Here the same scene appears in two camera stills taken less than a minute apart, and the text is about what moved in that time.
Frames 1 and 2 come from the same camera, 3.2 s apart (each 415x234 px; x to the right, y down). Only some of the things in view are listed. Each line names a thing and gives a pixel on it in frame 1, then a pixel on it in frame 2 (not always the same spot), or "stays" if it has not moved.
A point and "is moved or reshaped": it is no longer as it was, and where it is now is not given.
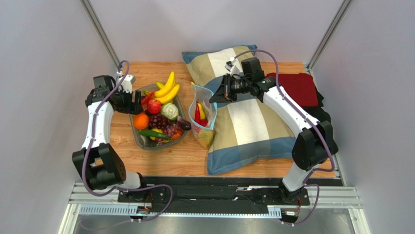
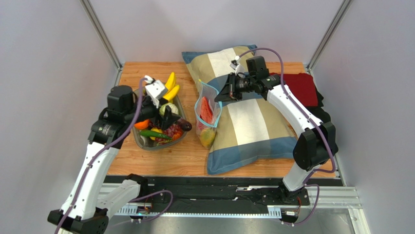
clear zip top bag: (202, 116) is moved or reshaped
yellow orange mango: (206, 137) stays
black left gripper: (136, 107) -> (168, 118)
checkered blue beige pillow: (248, 133) stays
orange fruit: (141, 121) stays
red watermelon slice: (145, 100) is moved or reshaped
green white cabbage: (170, 110) stays
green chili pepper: (154, 134) stays
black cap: (316, 111) stays
